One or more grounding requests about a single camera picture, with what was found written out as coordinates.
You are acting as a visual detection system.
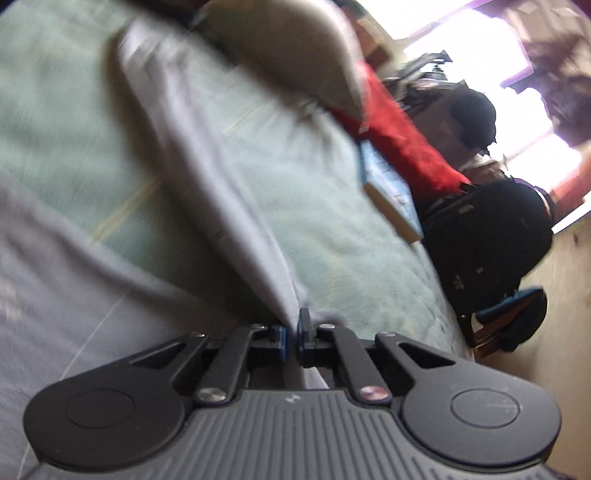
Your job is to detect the white blue paperback book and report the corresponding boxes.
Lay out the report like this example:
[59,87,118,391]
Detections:
[359,140,423,244]

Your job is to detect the grey sweatpants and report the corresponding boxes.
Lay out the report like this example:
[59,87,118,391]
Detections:
[0,18,352,480]

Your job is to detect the grey-green plaid pillow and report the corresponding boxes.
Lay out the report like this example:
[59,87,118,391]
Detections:
[202,1,367,120]

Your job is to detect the red duvet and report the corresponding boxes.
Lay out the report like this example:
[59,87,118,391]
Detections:
[332,63,470,207]

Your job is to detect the black backpack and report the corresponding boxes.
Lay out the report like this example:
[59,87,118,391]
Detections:
[420,179,555,349]

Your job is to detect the wooden chair with clothes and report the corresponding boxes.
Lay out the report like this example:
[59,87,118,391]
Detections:
[474,287,548,359]

